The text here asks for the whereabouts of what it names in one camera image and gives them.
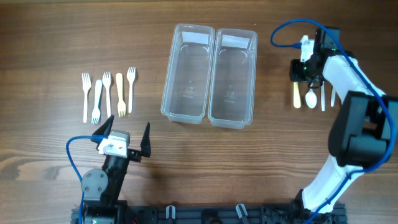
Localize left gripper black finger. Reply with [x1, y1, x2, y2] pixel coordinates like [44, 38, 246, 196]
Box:
[91, 115, 114, 143]
[140, 122, 151, 157]

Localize white plastic spoon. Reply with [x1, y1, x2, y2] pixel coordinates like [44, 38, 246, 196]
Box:
[330, 87, 336, 107]
[320, 82, 325, 111]
[305, 88, 317, 109]

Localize yellow plastic spoon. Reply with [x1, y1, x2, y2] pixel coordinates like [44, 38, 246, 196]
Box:
[293, 82, 302, 108]

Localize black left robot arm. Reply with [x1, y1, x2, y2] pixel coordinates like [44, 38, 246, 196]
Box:
[76, 116, 151, 223]

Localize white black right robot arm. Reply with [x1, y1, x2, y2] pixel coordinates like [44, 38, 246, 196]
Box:
[290, 28, 397, 213]

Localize left clear plastic container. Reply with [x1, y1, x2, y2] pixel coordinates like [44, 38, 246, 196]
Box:
[160, 24, 215, 124]

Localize clear plastic container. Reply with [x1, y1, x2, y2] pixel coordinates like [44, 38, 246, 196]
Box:
[160, 24, 215, 124]
[208, 28, 258, 129]

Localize right clear plastic container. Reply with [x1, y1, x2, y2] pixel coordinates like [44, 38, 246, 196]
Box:
[208, 28, 258, 129]

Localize white plastic fork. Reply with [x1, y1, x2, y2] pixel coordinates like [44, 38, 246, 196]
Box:
[91, 80, 103, 124]
[102, 72, 112, 117]
[127, 67, 137, 113]
[81, 72, 91, 123]

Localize yellow plastic fork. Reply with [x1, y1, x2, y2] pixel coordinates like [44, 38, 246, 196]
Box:
[116, 73, 126, 118]

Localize blue left cable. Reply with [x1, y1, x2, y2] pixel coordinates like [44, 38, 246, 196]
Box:
[65, 135, 109, 224]

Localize blue cable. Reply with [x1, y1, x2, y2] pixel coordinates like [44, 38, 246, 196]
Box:
[65, 135, 109, 224]
[270, 18, 397, 224]

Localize blue right cable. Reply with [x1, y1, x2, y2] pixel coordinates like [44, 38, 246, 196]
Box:
[270, 18, 397, 224]

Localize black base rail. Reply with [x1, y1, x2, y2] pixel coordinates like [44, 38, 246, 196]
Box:
[70, 204, 348, 224]

